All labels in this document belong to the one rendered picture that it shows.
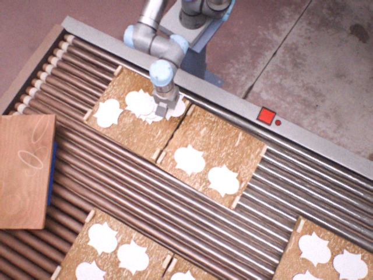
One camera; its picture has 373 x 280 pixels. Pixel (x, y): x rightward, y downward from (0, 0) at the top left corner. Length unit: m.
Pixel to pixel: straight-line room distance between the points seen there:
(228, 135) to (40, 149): 0.86
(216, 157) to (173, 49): 0.58
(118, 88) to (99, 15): 1.56
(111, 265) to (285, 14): 2.46
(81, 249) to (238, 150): 0.83
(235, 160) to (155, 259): 0.56
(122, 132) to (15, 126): 0.48
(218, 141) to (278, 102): 1.23
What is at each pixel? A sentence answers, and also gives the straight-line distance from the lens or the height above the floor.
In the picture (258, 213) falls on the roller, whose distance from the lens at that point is 1.40.
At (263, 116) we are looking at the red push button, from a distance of 1.48.
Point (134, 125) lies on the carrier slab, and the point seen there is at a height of 0.94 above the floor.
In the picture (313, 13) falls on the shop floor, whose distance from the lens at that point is 3.07.
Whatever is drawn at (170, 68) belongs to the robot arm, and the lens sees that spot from 0.98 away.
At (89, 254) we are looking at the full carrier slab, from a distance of 1.45.
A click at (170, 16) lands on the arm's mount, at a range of 1.72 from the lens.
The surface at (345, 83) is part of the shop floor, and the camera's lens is 2.82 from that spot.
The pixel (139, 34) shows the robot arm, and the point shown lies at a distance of 1.07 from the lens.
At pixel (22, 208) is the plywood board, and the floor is 1.04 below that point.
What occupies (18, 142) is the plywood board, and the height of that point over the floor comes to 1.04.
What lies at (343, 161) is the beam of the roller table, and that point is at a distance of 1.56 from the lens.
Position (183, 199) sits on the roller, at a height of 0.92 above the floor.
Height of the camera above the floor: 2.30
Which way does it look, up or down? 75 degrees down
